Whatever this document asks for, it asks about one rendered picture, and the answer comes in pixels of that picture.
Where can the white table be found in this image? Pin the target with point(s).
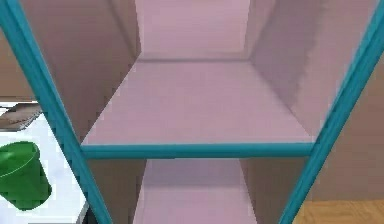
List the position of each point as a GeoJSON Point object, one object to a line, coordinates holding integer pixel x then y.
{"type": "Point", "coordinates": [63, 190]}

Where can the brown grey flat object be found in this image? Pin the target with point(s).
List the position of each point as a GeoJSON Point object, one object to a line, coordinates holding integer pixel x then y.
{"type": "Point", "coordinates": [20, 115]}

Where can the green cup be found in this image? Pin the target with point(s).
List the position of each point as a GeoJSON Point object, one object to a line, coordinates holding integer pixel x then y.
{"type": "Point", "coordinates": [21, 176]}

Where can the pink shelf with teal frame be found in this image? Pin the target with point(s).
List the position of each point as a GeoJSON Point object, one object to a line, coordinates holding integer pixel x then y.
{"type": "Point", "coordinates": [200, 106]}

